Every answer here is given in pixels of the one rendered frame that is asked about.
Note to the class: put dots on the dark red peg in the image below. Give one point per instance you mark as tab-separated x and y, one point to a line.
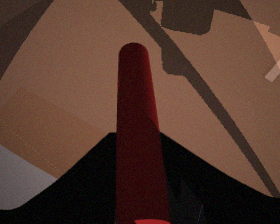
141	188

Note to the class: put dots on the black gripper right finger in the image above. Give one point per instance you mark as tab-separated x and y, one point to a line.
201	194

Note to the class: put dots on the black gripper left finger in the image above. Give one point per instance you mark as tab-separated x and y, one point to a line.
86	194

